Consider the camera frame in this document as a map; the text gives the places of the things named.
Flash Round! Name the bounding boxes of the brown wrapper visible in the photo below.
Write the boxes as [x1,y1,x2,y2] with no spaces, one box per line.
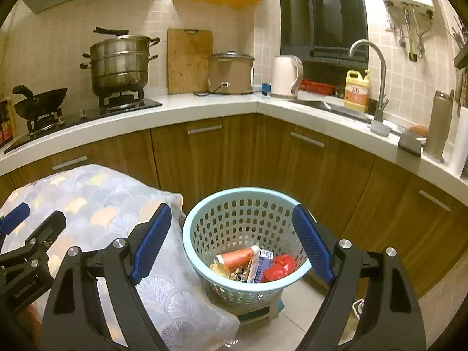
[230,267,254,283]

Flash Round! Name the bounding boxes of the black gas stove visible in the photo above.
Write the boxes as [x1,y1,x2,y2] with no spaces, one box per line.
[3,90,163,154]

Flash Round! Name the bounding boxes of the white paper towel roll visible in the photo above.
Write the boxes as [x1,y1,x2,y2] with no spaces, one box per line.
[449,107,468,180]

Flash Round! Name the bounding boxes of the steel steamer pot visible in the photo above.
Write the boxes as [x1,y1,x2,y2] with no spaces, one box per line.
[81,26,161,97]

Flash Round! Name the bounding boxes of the light blue plastic basket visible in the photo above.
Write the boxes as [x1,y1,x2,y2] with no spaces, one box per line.
[182,187,315,307]

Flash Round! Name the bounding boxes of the steel sink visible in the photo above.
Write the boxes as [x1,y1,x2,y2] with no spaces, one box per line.
[298,91,374,125]

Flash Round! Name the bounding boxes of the wooden cutting board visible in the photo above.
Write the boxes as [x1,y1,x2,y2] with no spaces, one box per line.
[167,28,214,96]

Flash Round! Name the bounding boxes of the rice cooker power cord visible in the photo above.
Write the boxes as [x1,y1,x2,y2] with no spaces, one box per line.
[194,82,229,97]

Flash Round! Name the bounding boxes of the wooden base cabinets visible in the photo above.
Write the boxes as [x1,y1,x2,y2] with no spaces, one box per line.
[0,113,468,300]

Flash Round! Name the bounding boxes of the pale yellow peel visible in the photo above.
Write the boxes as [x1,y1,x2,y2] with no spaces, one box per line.
[210,262,232,279]

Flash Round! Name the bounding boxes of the red plastic tray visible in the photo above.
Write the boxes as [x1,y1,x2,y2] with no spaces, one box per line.
[299,78,337,96]

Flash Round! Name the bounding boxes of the steel cabinet handle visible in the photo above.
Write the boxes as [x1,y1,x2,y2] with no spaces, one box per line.
[52,156,88,171]
[187,125,223,135]
[290,132,325,148]
[419,189,452,213]

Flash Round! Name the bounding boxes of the black utensil rack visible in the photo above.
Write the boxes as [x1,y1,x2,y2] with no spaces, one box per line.
[453,18,468,68]

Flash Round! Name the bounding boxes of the dark grey sponge tray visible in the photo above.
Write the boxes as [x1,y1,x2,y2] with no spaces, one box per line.
[398,132,425,156]

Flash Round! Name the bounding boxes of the steel faucet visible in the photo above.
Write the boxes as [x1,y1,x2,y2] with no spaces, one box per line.
[348,39,393,137]

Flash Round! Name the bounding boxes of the blue white carton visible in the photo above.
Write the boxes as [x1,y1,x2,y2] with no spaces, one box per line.
[247,249,275,284]

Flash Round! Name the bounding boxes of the brown rice cooker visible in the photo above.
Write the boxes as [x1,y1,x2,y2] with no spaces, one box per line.
[207,52,255,96]

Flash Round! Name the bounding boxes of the black wok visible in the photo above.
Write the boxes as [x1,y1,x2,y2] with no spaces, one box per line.
[12,85,69,119]

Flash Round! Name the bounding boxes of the red plastic bag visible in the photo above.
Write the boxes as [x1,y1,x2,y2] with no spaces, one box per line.
[261,254,296,283]

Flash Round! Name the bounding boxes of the orange paper cup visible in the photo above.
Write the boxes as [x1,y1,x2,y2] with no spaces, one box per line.
[215,247,257,269]

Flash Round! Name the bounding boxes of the grey thermos bottle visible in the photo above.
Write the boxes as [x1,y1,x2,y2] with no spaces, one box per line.
[422,90,455,163]

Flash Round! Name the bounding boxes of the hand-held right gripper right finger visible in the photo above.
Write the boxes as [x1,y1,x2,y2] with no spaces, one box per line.
[292,203,426,351]

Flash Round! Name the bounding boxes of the dark window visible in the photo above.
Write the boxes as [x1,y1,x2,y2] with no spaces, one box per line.
[278,0,369,68]

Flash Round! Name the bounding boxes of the white electric kettle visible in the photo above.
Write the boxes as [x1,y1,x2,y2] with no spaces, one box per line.
[271,55,304,97]

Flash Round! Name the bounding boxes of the water heater metal hoses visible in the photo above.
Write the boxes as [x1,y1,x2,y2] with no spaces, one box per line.
[388,5,434,61]

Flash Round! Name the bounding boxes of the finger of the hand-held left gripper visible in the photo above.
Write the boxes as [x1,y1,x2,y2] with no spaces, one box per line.
[0,203,30,235]
[25,210,67,254]

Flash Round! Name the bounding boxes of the scale pattern table cloth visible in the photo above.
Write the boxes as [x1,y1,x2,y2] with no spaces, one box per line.
[0,164,240,351]

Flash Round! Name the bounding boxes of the dark sauce bottle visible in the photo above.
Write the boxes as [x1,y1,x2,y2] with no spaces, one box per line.
[0,97,13,145]

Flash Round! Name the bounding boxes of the yellow detergent bottle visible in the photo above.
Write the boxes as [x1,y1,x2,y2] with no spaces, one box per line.
[344,69,371,114]

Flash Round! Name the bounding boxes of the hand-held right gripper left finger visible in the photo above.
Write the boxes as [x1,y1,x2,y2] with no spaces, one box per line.
[38,203,172,351]

